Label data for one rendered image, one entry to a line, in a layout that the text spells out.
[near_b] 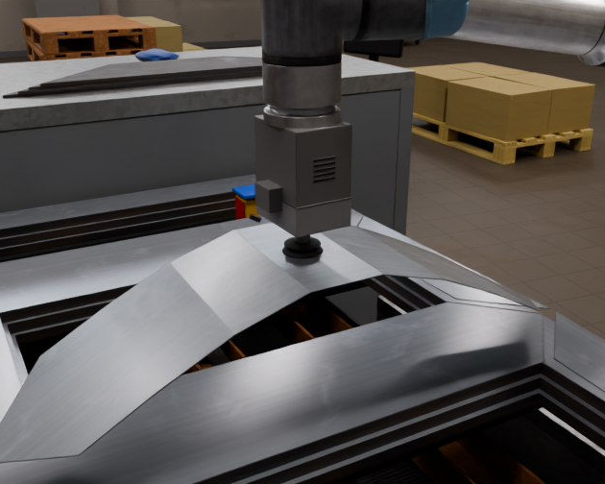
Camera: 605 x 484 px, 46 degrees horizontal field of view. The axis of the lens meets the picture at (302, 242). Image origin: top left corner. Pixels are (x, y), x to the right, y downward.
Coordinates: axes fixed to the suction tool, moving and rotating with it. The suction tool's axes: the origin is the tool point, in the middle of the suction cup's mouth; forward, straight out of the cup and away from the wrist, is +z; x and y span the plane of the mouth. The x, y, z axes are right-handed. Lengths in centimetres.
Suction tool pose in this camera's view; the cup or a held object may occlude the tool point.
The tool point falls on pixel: (302, 261)
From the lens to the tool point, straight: 75.3
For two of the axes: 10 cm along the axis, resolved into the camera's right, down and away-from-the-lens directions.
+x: 8.6, -2.0, 4.7
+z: 0.1, 9.2, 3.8
